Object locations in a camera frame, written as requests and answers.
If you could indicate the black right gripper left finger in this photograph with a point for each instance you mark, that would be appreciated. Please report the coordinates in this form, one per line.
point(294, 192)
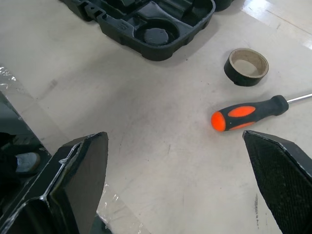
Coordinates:
point(80, 175)

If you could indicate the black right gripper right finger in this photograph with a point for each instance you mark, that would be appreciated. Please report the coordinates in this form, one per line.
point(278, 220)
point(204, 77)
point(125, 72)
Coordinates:
point(282, 178)

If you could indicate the orange and black screwdriver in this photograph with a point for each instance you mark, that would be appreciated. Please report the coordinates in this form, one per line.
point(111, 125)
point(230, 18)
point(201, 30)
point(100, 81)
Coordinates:
point(243, 114)

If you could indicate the black tape roll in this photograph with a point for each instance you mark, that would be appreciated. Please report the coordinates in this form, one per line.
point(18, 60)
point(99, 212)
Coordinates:
point(230, 70)

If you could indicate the black plastic tool case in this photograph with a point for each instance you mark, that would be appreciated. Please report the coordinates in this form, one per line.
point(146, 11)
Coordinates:
point(156, 29)

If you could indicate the grey shoe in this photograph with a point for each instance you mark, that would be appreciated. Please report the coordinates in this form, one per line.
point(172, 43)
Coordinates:
point(26, 162)

